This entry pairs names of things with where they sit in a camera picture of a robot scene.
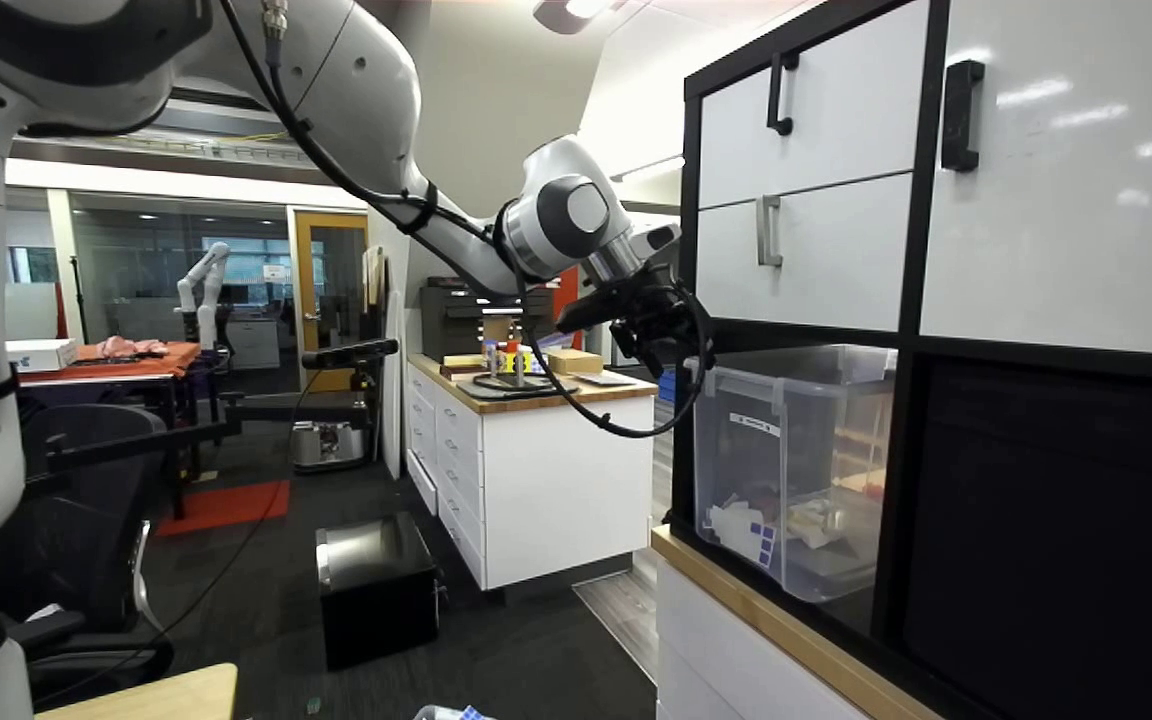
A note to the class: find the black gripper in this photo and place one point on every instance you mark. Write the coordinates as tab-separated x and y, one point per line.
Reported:
654	317

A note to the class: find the clear plastic storage bucket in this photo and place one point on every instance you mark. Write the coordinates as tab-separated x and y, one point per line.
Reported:
791	456

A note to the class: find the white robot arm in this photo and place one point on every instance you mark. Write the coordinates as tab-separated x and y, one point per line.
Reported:
351	94

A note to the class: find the white lower drawer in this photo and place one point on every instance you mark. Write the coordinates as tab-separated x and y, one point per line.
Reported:
824	258

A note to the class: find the white drawer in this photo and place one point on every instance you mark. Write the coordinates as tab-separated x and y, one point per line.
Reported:
824	258
819	101

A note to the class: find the black printer machine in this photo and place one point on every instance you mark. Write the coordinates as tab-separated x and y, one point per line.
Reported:
454	315

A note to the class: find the white island cabinet wood top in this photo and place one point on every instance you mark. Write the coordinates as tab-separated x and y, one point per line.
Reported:
525	488

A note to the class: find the white upper drawer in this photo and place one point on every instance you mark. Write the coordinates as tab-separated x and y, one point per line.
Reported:
819	101

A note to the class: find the black cube shelf unit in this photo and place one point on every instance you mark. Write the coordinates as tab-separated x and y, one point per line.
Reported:
1012	568

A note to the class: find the white counter cabinet wood top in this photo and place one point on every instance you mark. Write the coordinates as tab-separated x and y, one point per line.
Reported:
731	655

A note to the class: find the black box on floor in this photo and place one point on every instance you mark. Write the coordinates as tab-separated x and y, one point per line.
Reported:
379	589

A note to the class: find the red floor mat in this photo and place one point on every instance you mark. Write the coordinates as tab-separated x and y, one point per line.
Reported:
212	508

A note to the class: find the white cabinet door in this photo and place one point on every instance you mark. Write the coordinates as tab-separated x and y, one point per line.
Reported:
1043	203

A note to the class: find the white box on table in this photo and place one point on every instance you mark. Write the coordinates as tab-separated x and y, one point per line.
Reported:
32	358

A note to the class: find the black office chair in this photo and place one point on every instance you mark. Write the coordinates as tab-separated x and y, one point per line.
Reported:
68	557

